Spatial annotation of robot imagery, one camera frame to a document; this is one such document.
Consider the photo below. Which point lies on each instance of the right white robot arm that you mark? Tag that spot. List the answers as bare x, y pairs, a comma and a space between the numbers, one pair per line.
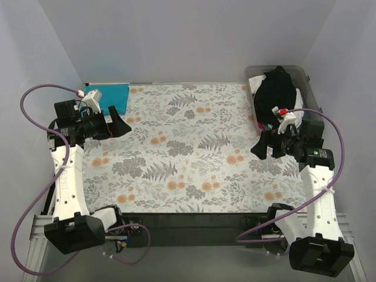
318, 246

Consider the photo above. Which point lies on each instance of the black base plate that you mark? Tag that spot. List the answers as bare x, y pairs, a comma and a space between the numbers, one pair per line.
198, 229

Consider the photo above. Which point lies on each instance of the clear plastic bin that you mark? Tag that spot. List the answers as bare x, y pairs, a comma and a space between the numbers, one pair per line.
299, 79

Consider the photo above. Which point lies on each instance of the aluminium frame rail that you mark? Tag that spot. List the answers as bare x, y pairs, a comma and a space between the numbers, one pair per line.
38, 243

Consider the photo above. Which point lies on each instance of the folded teal t shirt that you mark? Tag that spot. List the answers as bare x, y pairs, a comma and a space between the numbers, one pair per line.
112, 95

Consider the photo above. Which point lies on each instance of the white t shirt in bin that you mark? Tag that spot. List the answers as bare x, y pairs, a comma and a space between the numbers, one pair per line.
255, 83

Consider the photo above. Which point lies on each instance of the black t shirt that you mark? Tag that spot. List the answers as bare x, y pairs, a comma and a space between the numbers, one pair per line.
277, 89

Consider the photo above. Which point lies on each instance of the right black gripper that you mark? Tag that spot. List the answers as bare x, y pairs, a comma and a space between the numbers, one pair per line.
272, 144

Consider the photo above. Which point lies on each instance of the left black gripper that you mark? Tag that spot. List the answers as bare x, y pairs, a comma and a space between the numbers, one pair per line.
109, 124

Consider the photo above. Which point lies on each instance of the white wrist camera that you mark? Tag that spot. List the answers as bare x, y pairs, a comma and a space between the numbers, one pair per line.
91, 100
285, 118

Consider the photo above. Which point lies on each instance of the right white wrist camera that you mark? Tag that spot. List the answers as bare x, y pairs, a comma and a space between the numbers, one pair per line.
285, 118

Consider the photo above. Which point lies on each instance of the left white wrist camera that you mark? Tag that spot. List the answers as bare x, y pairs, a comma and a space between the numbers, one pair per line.
91, 100

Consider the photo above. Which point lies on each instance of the floral patterned table mat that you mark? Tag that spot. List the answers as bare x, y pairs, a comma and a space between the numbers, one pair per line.
188, 151

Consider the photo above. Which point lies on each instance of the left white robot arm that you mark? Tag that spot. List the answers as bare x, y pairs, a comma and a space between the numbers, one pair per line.
74, 227

